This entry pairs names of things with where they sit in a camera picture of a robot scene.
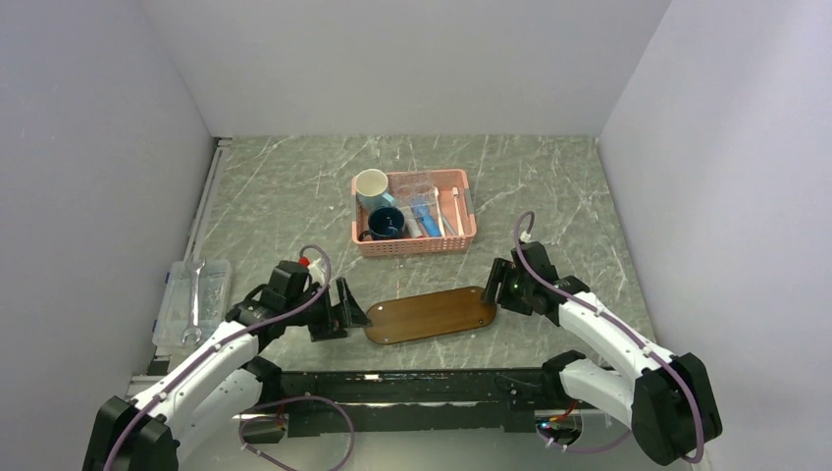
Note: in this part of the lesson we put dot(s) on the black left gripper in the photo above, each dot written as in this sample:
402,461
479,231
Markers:
330,328

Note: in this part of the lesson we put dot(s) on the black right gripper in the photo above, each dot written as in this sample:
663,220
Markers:
501,271

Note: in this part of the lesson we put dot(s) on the oval wooden tray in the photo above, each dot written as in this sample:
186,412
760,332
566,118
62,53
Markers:
429,315

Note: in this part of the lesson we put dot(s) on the blue toothpaste tube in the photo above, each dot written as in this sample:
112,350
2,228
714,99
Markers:
424,218

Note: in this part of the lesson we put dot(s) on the clear textured glass dish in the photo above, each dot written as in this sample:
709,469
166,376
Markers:
417,191

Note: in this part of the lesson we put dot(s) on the dark navy mug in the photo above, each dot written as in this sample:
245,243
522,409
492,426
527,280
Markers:
384,223

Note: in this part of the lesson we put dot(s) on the white and light-blue mug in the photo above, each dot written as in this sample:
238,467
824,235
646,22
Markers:
372,189

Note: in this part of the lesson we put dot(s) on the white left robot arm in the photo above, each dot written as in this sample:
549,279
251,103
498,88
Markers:
226,375

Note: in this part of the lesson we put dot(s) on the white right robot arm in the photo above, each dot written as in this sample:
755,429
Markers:
664,399

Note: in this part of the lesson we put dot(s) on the white toothbrush at basket edge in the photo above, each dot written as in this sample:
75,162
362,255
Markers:
458,213

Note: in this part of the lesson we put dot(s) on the silver toothpaste tube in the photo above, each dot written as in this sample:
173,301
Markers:
413,228

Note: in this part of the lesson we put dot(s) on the pink perforated plastic basket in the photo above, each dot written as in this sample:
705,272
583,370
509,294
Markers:
445,179

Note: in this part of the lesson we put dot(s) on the clear plastic screw box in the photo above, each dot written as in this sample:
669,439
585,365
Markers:
215,281

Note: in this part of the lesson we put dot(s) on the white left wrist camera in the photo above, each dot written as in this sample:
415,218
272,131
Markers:
316,269

